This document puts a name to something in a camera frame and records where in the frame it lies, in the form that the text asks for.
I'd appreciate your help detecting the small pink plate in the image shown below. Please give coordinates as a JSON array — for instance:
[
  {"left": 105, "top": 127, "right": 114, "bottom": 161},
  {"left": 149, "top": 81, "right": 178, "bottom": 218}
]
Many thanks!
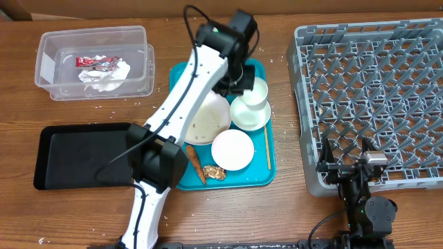
[{"left": 211, "top": 129, "right": 255, "bottom": 171}]

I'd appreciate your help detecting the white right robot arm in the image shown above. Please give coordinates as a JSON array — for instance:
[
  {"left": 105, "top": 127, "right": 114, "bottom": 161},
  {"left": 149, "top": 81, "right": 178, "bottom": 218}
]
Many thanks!
[{"left": 307, "top": 138, "right": 398, "bottom": 248}]

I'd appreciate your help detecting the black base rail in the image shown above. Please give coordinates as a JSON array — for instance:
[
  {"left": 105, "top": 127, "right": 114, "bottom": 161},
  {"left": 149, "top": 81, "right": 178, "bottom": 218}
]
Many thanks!
[{"left": 86, "top": 239, "right": 395, "bottom": 249}]

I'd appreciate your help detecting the grey dish rack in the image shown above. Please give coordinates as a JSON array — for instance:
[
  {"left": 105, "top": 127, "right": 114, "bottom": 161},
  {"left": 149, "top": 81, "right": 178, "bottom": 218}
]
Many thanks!
[{"left": 287, "top": 18, "right": 442, "bottom": 196}]

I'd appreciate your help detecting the white cup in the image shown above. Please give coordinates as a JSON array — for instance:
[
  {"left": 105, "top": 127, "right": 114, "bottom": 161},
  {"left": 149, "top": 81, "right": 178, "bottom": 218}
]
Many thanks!
[{"left": 239, "top": 77, "right": 269, "bottom": 111}]

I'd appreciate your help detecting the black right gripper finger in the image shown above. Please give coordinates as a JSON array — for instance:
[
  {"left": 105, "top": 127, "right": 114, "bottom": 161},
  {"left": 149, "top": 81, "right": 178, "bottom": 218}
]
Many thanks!
[
  {"left": 318, "top": 137, "right": 335, "bottom": 165},
  {"left": 361, "top": 137, "right": 377, "bottom": 152}
]

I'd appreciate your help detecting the wooden chopstick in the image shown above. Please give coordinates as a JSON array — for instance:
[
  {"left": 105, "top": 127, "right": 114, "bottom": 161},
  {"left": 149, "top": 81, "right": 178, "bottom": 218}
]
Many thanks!
[{"left": 263, "top": 125, "right": 272, "bottom": 170}]

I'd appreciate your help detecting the red snack wrapper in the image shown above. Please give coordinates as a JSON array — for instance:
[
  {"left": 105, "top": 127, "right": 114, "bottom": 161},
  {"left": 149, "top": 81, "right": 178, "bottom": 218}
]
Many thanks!
[{"left": 75, "top": 57, "right": 120, "bottom": 71}]

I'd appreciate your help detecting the black tray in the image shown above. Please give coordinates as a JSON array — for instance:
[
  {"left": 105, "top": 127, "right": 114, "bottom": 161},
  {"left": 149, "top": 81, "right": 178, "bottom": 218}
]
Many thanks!
[{"left": 33, "top": 122, "right": 132, "bottom": 190}]

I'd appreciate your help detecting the large white plate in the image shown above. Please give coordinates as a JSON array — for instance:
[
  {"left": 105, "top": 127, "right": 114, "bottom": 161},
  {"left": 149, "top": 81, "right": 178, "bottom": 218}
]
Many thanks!
[{"left": 185, "top": 91, "right": 231, "bottom": 145}]

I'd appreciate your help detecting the pale green bowl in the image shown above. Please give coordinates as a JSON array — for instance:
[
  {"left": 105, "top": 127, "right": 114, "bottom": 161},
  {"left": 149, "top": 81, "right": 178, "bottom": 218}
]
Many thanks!
[{"left": 230, "top": 97, "right": 271, "bottom": 131}]

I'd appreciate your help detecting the brown food scrap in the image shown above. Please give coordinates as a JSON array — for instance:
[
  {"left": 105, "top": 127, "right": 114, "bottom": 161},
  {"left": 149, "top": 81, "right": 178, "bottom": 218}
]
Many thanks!
[{"left": 203, "top": 165, "right": 227, "bottom": 181}]

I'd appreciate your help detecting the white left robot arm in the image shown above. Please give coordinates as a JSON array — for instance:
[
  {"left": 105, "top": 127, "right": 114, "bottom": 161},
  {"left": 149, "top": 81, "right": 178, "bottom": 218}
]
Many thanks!
[{"left": 113, "top": 10, "right": 260, "bottom": 248}]

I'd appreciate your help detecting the teal plastic tray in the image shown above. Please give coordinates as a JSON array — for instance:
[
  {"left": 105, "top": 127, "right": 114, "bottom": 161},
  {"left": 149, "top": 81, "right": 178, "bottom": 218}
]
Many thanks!
[{"left": 169, "top": 59, "right": 277, "bottom": 191}]

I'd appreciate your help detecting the orange carrot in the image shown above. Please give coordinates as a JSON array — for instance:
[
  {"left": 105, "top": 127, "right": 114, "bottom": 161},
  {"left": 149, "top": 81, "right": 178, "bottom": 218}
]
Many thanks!
[{"left": 186, "top": 145, "right": 207, "bottom": 186}]

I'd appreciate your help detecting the clear plastic bin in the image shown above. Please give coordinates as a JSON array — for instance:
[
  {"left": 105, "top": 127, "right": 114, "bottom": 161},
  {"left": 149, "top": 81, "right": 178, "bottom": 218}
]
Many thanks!
[{"left": 35, "top": 26, "right": 155, "bottom": 101}]

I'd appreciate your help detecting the white napkin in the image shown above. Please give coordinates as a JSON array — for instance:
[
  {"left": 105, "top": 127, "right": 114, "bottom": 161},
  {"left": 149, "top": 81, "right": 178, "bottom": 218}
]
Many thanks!
[{"left": 77, "top": 55, "right": 131, "bottom": 92}]

